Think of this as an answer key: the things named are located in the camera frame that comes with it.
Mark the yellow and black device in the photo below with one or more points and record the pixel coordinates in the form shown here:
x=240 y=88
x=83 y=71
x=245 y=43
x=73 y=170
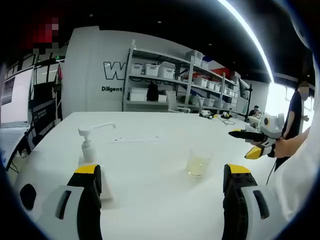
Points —
x=225 y=115

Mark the white power strip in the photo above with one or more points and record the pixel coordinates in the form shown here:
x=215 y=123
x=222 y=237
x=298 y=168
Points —
x=133 y=139

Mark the row of white storage bins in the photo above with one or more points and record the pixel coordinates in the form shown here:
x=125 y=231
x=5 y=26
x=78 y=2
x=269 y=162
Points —
x=166 y=71

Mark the clear glass cup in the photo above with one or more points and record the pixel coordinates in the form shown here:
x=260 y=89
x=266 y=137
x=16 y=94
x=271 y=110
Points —
x=198 y=165

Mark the grey metal shelving unit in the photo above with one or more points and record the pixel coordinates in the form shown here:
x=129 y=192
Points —
x=191 y=75

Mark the ceiling light strip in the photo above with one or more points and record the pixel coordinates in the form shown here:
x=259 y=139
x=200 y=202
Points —
x=255 y=40

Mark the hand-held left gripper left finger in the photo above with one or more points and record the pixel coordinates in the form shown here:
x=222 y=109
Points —
x=72 y=200

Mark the person's right hand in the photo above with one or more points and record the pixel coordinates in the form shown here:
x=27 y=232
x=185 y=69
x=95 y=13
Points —
x=282 y=148

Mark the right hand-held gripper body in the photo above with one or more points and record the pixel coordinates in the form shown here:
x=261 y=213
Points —
x=271 y=125

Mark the black bag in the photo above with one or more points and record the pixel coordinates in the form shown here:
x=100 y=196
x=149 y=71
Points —
x=152 y=92

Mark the white chair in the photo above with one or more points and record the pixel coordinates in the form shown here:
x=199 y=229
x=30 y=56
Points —
x=172 y=100

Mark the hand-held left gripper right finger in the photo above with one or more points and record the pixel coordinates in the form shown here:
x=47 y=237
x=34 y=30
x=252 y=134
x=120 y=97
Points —
x=247 y=200

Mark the white device on table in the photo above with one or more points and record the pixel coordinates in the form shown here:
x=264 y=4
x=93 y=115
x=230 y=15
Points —
x=205 y=114

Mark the white pump bottle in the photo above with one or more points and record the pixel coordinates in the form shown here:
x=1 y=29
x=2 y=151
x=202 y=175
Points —
x=88 y=150

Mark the black tripod stand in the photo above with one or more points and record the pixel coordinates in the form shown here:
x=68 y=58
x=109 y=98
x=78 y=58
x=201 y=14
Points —
x=249 y=100

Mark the black banner stand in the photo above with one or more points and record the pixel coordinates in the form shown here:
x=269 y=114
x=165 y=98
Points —
x=45 y=110

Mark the person's white shirt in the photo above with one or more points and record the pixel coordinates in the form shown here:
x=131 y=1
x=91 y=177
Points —
x=302 y=180

